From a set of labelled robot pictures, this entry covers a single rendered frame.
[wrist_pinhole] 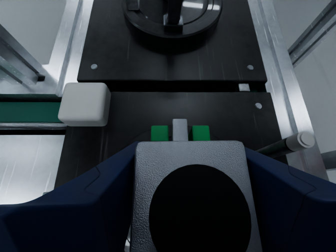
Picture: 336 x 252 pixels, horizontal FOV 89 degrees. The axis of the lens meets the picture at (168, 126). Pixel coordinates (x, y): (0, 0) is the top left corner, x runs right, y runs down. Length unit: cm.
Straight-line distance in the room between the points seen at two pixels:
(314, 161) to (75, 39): 34
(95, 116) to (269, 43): 27
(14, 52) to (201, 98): 22
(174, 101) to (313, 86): 32
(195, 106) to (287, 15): 41
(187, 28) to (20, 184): 29
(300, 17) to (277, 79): 32
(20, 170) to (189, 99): 24
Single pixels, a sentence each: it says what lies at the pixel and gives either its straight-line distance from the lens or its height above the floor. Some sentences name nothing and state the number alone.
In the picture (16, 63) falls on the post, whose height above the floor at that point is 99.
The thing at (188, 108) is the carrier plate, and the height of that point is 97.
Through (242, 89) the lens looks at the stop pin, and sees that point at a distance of 24.
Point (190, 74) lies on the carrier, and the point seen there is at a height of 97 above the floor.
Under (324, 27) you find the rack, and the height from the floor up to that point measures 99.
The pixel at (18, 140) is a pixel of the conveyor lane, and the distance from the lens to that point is 32.
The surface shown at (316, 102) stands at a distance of 44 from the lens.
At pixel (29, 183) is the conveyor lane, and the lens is 29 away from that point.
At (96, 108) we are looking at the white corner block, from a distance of 19.
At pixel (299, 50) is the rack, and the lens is 34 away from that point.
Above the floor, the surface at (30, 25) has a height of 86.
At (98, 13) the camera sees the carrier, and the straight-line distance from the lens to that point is 32.
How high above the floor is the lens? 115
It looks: 70 degrees down
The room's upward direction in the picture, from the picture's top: 3 degrees clockwise
